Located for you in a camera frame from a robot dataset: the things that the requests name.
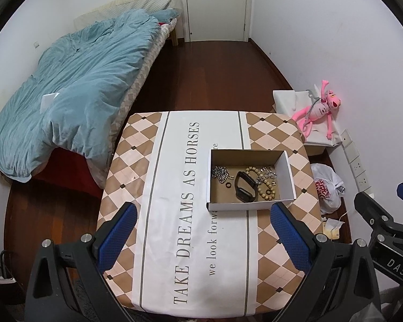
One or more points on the pink plush toy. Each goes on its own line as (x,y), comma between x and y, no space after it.
(320,109)

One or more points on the cardboard box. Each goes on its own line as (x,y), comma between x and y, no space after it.
(221,194)

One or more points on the white door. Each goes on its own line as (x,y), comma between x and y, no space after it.
(218,6)

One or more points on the dark bag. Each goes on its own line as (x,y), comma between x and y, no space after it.
(3,298)

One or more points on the bed with checkered sheet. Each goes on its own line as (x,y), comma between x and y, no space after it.
(136,84)

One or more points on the white printed plastic bag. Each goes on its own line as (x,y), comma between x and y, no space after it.
(325,187)

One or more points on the dotted grey pillow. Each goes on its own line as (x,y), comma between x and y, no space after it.
(154,3)

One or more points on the checkered printed tablecloth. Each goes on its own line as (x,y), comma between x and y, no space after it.
(168,241)

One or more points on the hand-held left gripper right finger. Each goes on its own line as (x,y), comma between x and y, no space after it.
(290,238)

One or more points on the blue duvet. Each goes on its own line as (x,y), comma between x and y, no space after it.
(70,90)

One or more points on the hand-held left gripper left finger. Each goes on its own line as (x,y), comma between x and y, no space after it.
(117,238)

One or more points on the cream quilted pad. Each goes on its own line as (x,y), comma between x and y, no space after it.
(110,10)

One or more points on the yellow tissue pack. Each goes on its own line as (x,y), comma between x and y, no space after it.
(332,229)

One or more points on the black smart band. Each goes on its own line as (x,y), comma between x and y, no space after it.
(245,195)

